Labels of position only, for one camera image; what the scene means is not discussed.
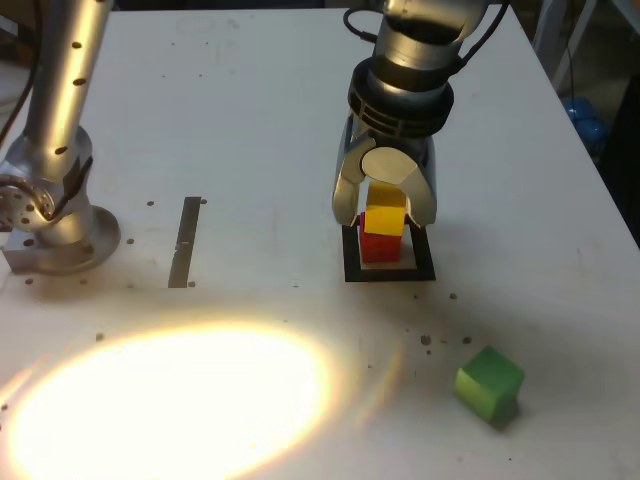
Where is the red cube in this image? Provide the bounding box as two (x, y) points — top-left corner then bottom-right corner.
(358, 210), (404, 265)

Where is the black tape square outline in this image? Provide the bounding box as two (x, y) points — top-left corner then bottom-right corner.
(341, 224), (436, 284)

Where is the green cube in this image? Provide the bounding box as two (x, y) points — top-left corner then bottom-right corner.
(453, 344), (526, 424)

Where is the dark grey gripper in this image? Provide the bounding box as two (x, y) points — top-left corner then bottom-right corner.
(331, 107), (441, 231)

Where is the black tape strip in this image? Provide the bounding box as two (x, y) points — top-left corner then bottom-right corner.
(167, 196), (202, 290)

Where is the yellow cube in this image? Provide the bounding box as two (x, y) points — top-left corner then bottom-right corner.
(363, 182), (407, 237)

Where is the blue round object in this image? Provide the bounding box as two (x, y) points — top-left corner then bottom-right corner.
(563, 98), (609, 146)

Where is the black cable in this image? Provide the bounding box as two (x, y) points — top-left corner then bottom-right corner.
(452, 0), (512, 76)
(342, 7), (386, 44)

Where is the white metal frame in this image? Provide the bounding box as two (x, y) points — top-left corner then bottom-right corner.
(532, 0), (601, 89)

